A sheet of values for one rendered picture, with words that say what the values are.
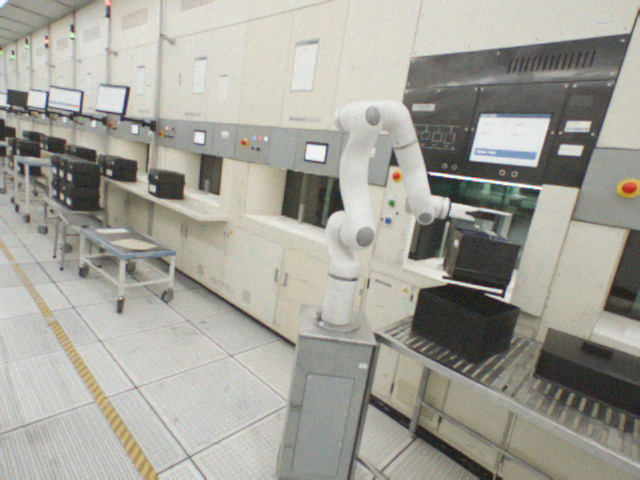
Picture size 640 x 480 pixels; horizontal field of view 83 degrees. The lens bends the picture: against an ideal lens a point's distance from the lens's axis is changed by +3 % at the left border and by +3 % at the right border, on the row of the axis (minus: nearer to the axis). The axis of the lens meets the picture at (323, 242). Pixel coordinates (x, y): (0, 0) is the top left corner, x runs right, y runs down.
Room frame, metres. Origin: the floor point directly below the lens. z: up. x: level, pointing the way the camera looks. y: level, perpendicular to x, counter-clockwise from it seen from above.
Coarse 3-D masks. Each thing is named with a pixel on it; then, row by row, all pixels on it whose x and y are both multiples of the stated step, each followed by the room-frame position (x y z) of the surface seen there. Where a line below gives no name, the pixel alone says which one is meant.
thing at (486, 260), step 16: (480, 208) 1.44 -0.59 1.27; (480, 224) 1.41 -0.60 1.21; (448, 240) 1.51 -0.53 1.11; (464, 240) 1.31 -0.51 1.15; (480, 240) 1.30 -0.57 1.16; (496, 240) 1.28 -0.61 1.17; (448, 256) 1.44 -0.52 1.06; (464, 256) 1.31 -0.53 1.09; (480, 256) 1.30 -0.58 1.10; (496, 256) 1.29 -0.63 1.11; (512, 256) 1.29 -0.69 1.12; (448, 272) 1.38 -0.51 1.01; (464, 272) 1.30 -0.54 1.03; (480, 272) 1.29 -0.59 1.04; (496, 272) 1.29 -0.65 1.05; (512, 272) 1.28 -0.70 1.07; (464, 288) 1.35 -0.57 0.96; (496, 288) 1.32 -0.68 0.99
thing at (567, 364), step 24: (552, 336) 1.25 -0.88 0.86; (552, 360) 1.09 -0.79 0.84; (576, 360) 1.07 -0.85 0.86; (600, 360) 1.10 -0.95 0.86; (624, 360) 1.14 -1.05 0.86; (552, 384) 1.08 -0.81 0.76; (576, 384) 1.05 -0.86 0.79; (600, 384) 1.02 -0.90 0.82; (624, 384) 0.99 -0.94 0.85; (624, 408) 0.98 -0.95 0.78
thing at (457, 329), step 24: (432, 288) 1.39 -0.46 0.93; (456, 288) 1.50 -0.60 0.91; (432, 312) 1.27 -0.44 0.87; (456, 312) 1.20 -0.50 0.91; (480, 312) 1.41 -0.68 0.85; (504, 312) 1.21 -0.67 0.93; (432, 336) 1.25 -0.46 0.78; (456, 336) 1.18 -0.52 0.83; (480, 336) 1.13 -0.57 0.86; (504, 336) 1.25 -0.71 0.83; (480, 360) 1.15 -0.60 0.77
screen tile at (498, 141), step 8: (504, 120) 1.68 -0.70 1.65; (480, 128) 1.74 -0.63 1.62; (488, 128) 1.72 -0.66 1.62; (496, 128) 1.70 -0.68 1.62; (504, 128) 1.67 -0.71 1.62; (480, 136) 1.74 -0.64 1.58; (488, 136) 1.71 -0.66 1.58; (496, 136) 1.69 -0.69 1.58; (504, 136) 1.67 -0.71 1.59; (480, 144) 1.73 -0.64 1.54; (488, 144) 1.71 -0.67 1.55; (496, 144) 1.68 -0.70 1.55; (504, 144) 1.66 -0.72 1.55
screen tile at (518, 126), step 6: (516, 126) 1.64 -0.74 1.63; (522, 126) 1.63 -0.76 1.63; (528, 126) 1.61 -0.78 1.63; (534, 126) 1.60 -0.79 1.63; (510, 132) 1.66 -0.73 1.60; (528, 132) 1.61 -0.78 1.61; (534, 132) 1.59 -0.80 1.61; (540, 132) 1.58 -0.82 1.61; (510, 138) 1.65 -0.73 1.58; (516, 138) 1.64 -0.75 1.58; (522, 138) 1.62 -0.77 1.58; (528, 138) 1.61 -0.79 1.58; (534, 138) 1.59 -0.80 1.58; (540, 138) 1.58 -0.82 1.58; (510, 144) 1.65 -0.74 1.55; (516, 144) 1.63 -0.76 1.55; (522, 144) 1.62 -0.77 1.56; (528, 144) 1.60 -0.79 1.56; (534, 144) 1.59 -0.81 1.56
